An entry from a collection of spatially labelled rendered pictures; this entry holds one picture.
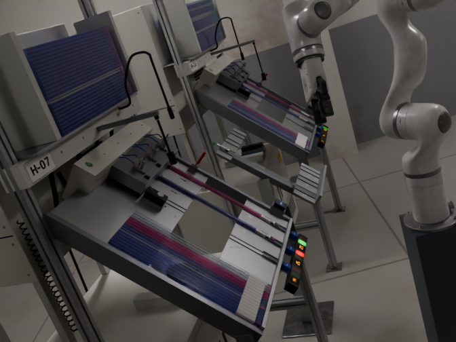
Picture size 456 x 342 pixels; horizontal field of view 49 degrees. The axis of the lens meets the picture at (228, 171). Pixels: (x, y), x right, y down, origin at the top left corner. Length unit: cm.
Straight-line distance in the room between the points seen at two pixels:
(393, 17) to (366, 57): 301
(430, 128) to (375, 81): 316
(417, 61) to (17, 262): 138
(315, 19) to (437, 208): 82
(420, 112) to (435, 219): 39
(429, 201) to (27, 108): 130
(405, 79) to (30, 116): 114
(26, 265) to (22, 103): 49
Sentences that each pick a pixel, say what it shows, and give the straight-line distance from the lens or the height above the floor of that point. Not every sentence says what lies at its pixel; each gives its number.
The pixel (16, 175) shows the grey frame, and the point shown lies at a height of 135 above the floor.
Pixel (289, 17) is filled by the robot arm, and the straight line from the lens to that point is 139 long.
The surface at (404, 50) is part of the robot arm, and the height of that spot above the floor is 130.
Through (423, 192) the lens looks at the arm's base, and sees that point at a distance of 177.
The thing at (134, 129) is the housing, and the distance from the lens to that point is 196.
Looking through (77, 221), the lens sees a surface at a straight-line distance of 155.
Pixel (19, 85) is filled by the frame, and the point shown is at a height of 157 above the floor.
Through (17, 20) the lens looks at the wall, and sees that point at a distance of 495.
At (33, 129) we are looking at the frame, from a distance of 156.
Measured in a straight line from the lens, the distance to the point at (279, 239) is 191.
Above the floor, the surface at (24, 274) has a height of 103.
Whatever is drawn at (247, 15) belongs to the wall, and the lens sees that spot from 456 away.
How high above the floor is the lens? 161
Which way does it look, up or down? 18 degrees down
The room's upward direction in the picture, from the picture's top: 19 degrees counter-clockwise
